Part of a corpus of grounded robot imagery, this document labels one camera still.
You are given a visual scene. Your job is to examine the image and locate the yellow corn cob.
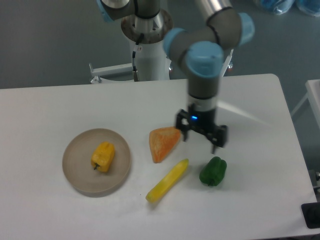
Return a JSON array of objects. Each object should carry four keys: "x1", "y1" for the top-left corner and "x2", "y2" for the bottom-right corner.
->
[{"x1": 145, "y1": 158, "x2": 189, "y2": 203}]

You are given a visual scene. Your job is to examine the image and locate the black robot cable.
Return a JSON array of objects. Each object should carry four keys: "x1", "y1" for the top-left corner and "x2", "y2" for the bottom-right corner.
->
[{"x1": 131, "y1": 32, "x2": 145, "y2": 82}]

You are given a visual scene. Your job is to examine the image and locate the yellow bell pepper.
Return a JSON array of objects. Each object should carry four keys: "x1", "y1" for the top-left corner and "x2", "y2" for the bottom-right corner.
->
[{"x1": 90, "y1": 141, "x2": 116, "y2": 173}]

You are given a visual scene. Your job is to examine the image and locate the orange bread wedge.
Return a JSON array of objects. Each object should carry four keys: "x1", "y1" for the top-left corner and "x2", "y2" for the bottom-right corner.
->
[{"x1": 149, "y1": 126, "x2": 181, "y2": 164}]

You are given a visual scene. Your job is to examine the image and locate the green bell pepper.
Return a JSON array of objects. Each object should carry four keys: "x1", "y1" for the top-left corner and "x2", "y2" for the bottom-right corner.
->
[{"x1": 199, "y1": 156, "x2": 227, "y2": 187}]

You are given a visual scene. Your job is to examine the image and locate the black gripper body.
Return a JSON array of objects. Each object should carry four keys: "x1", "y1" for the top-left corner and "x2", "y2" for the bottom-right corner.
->
[{"x1": 186, "y1": 99, "x2": 218, "y2": 137}]

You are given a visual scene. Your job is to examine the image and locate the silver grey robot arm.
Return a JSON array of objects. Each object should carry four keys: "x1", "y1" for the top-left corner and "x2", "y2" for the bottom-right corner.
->
[{"x1": 97, "y1": 0, "x2": 255, "y2": 148}]

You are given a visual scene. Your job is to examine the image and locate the beige round plate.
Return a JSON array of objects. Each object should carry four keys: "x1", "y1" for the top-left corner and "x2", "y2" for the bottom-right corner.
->
[{"x1": 62, "y1": 128, "x2": 132, "y2": 198}]

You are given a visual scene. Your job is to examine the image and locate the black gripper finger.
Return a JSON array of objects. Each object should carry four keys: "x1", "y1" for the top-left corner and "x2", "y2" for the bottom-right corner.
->
[
  {"x1": 175, "y1": 109, "x2": 190, "y2": 142},
  {"x1": 206, "y1": 125, "x2": 229, "y2": 154}
]

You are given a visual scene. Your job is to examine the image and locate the white side table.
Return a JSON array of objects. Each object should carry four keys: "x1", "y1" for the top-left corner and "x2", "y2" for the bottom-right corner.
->
[{"x1": 290, "y1": 79, "x2": 320, "y2": 120}]

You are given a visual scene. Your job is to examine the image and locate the blue plastic bag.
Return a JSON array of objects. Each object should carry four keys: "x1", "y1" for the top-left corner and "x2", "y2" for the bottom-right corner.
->
[
  {"x1": 295, "y1": 0, "x2": 320, "y2": 17},
  {"x1": 253, "y1": 0, "x2": 295, "y2": 15}
]

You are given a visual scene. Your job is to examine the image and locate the black device at edge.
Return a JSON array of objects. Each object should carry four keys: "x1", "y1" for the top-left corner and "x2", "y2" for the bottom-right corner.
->
[{"x1": 301, "y1": 202, "x2": 320, "y2": 229}]

